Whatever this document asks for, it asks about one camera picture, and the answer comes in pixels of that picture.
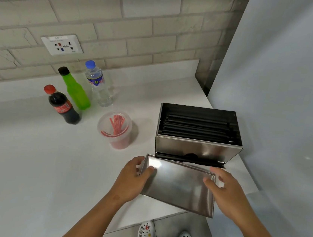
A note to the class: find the person's right hand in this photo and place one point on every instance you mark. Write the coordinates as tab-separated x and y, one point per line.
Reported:
228	195

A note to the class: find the person's left hand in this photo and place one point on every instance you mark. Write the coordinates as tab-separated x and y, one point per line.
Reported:
129	182

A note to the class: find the person's right thumb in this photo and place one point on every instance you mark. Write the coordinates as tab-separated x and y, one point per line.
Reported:
211	185

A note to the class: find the person's left thumb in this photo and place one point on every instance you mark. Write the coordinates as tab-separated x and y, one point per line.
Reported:
147	172

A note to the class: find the stainless steel dispenser lid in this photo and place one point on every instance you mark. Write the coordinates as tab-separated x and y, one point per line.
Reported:
178	187

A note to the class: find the person's left forearm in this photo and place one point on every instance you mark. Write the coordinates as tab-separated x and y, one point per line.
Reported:
91	219

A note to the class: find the stainless steel straw dispenser box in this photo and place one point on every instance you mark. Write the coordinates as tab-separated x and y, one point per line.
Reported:
196	149

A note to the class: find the clear plastic cup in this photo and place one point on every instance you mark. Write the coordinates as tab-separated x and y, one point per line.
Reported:
114	130

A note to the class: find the bunch of red striped straws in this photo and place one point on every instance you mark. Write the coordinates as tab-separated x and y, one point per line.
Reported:
115	125

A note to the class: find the person's left white clog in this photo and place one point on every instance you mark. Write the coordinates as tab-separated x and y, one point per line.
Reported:
146	232

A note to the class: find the bundle of black straws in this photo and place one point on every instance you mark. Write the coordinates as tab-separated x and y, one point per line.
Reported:
196	125

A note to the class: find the clear water bottle blue cap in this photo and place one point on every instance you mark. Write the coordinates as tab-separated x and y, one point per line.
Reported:
98	83

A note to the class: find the dark cola bottle red cap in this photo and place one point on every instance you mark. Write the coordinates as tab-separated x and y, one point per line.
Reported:
62	107

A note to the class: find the green bottle black cap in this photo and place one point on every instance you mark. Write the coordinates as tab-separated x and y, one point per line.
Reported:
74	89

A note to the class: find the white wall power socket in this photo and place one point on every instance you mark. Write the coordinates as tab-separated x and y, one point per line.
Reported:
61	45

